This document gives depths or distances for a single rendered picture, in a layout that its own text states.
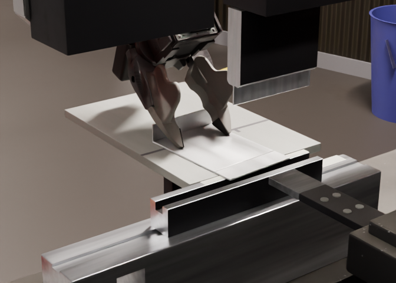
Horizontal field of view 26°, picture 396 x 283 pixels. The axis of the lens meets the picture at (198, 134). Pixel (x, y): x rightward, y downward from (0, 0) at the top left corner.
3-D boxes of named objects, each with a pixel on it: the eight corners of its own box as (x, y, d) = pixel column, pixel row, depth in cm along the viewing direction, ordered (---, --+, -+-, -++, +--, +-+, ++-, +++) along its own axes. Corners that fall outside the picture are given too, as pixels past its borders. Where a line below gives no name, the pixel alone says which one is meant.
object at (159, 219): (302, 174, 95) (303, 149, 93) (321, 184, 92) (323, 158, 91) (150, 225, 84) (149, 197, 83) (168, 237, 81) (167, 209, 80)
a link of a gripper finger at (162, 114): (175, 131, 88) (161, 50, 91) (152, 151, 93) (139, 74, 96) (202, 131, 89) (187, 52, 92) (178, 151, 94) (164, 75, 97)
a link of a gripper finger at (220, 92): (247, 118, 93) (198, 49, 93) (221, 138, 98) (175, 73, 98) (266, 107, 95) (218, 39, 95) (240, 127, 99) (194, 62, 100)
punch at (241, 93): (302, 82, 89) (306, -7, 86) (315, 88, 88) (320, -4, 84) (226, 102, 84) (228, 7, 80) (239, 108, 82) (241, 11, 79)
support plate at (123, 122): (184, 88, 115) (184, 81, 115) (320, 151, 96) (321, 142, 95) (64, 117, 105) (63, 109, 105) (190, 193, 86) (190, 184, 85)
